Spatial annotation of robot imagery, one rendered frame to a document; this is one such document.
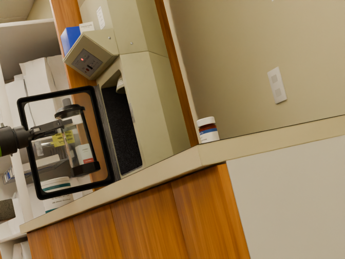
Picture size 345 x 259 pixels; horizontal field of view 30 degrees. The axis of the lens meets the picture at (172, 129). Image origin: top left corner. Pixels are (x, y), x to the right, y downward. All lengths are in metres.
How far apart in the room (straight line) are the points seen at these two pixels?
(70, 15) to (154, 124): 0.68
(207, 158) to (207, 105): 1.53
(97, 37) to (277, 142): 1.19
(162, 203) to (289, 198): 0.33
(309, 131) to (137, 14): 1.23
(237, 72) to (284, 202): 1.26
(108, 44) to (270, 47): 0.56
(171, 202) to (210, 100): 1.29
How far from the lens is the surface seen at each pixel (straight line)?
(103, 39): 2.29
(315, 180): 1.26
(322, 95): 2.02
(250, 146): 1.19
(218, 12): 2.49
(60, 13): 2.69
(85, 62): 2.45
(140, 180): 1.44
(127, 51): 2.30
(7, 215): 1.37
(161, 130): 2.27
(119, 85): 2.38
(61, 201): 2.79
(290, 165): 1.23
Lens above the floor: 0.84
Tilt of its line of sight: 7 degrees up
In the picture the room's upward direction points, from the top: 14 degrees counter-clockwise
